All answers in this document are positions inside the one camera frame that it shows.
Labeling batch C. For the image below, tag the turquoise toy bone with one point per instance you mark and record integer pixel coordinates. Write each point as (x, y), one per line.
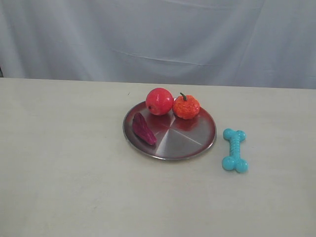
(234, 161)

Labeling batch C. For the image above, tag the red toy apple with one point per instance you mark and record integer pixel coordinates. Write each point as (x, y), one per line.
(159, 101)

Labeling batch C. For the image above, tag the purple toy leafy vegetable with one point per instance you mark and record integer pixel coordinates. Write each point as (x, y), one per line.
(141, 129)

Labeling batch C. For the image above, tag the round metal plate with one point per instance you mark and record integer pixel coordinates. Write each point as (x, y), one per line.
(177, 138)

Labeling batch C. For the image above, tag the orange toy pumpkin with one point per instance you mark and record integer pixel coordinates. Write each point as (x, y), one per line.
(186, 106)

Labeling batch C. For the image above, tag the white backdrop cloth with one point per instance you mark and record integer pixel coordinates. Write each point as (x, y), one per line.
(262, 43)

